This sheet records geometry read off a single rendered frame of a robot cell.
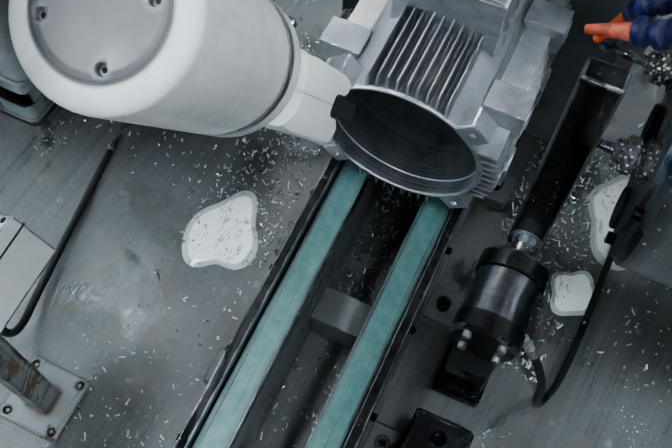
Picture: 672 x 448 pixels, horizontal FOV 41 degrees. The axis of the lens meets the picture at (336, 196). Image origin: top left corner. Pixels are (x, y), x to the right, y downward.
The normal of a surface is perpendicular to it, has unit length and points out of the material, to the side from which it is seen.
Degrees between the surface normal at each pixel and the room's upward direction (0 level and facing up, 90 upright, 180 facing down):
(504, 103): 0
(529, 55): 0
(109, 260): 0
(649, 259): 88
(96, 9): 30
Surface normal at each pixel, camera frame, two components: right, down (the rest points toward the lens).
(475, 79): 0.48, -0.18
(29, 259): 0.72, 0.03
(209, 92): 0.69, 0.71
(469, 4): -0.43, 0.80
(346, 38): 0.01, -0.45
